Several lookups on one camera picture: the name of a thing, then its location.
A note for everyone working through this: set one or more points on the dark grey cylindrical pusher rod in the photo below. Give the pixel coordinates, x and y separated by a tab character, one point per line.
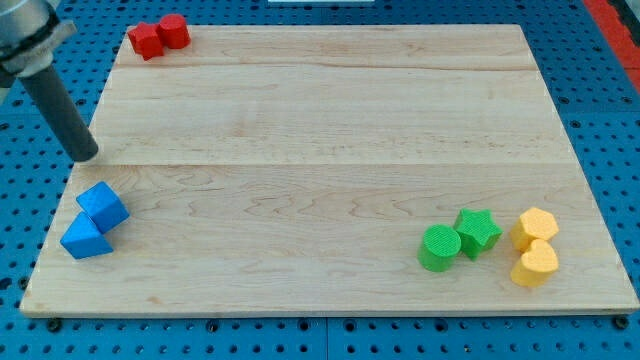
61	114

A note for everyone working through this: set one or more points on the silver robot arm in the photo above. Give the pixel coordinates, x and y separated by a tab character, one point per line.
30	32

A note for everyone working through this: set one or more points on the blue cube block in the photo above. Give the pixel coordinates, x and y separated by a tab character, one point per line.
103	206

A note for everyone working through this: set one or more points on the blue triangle block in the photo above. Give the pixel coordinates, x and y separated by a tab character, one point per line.
83	239

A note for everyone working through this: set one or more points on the red star block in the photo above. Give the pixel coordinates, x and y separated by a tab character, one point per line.
145	40

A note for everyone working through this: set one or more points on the red cylinder block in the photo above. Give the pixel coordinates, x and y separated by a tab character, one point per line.
173	31

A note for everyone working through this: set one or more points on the light wooden board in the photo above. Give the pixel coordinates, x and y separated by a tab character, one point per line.
275	171

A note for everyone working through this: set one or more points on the green cylinder block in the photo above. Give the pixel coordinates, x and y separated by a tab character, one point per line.
439	247

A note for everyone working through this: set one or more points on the green star block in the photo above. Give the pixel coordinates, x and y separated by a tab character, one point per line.
478	231

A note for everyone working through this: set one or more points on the yellow hexagon block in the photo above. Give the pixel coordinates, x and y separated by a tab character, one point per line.
533	224

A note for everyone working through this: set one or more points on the yellow heart block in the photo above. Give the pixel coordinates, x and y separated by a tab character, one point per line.
536	265

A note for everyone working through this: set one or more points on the red tape strip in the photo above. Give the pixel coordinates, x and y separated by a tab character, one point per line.
620	27

